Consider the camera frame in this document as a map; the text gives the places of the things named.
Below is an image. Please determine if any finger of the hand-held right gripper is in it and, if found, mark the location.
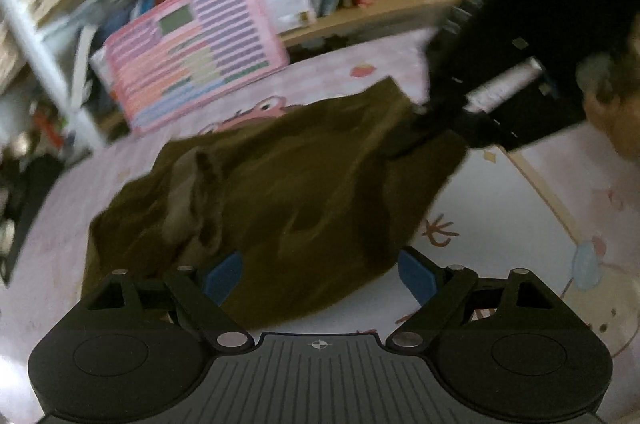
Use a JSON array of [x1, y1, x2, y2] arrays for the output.
[[385, 98, 472, 163]]

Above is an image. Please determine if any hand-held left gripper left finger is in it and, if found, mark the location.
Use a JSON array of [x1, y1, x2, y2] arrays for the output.
[[82, 252, 253, 352]]

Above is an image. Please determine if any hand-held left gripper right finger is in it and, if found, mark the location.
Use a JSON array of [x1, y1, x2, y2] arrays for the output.
[[385, 246, 563, 352]]

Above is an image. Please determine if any olive green garment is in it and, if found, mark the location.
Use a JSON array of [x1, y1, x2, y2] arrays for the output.
[[82, 76, 471, 330]]

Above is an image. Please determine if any person's right hand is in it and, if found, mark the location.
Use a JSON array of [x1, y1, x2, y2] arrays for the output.
[[582, 93, 640, 162]]

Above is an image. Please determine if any pink checkered printed desk mat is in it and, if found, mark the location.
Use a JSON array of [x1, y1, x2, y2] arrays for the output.
[[0, 29, 640, 424]]

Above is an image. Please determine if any white barcode box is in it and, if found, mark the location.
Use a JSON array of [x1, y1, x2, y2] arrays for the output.
[[262, 0, 318, 35]]

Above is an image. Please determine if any black box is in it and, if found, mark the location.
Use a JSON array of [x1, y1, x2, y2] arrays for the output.
[[0, 154, 66, 285]]

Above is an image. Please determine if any pink toy learning tablet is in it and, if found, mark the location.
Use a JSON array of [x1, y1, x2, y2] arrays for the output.
[[90, 0, 291, 135]]

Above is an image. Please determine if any thick white book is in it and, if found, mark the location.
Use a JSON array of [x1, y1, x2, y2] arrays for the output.
[[70, 24, 101, 107]]

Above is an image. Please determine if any white wooden bookshelf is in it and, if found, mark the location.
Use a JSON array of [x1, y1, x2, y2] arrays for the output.
[[0, 0, 481, 150]]

